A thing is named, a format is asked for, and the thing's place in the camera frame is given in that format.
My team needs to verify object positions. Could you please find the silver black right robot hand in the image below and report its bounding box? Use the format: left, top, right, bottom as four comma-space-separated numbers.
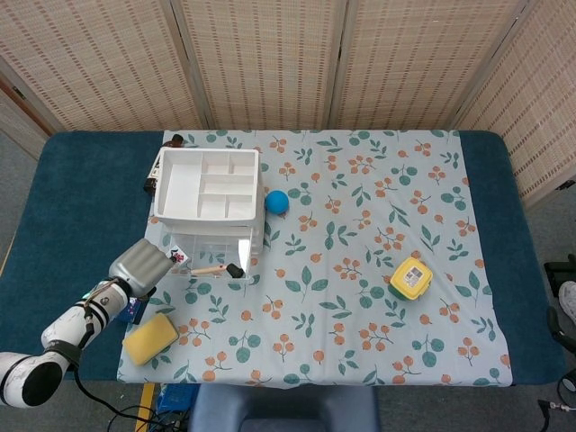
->
544, 254, 576, 347

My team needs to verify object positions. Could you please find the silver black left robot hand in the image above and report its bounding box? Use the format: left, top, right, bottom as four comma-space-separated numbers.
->
109, 238, 179, 301

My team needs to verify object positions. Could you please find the clear plastic drawer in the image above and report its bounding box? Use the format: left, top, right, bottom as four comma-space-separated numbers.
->
160, 226, 256, 284

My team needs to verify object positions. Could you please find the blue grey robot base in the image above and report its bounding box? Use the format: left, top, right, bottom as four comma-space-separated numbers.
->
187, 384, 380, 432

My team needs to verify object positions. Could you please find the white plastic drawer organizer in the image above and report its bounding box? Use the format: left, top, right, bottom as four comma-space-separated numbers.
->
152, 148, 266, 256

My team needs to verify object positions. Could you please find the dark blue printed box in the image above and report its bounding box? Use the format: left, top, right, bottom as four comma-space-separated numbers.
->
117, 287, 158, 325

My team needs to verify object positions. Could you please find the yellow sponge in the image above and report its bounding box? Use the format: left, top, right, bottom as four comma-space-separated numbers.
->
121, 313, 179, 366

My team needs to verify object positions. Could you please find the teal table cover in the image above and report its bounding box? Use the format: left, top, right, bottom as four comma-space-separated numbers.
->
0, 130, 568, 383

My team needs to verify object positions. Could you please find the brown glass bottle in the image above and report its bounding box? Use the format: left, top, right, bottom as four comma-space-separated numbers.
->
143, 133, 184, 194

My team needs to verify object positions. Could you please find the blue plastic crate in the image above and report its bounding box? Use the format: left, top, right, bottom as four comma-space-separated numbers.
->
156, 382, 200, 413

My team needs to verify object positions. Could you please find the blue ball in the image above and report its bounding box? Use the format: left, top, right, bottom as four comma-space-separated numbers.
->
265, 189, 291, 215

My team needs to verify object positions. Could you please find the green container with yellow lid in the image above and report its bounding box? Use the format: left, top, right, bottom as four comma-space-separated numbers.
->
388, 256, 435, 303

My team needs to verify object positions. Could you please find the floral print tablecloth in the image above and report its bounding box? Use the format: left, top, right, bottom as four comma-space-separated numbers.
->
115, 129, 514, 388

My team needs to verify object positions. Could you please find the bamboo folding screen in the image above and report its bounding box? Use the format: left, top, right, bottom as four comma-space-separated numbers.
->
0, 0, 576, 211

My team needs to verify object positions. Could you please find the wooden handled brush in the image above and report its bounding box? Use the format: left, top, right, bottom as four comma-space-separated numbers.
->
191, 263, 245, 279

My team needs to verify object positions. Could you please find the black cable with connector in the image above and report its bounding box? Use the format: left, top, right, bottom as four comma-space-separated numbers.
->
537, 398, 571, 418

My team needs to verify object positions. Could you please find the black floor cable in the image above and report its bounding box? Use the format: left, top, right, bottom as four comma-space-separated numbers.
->
71, 366, 190, 432

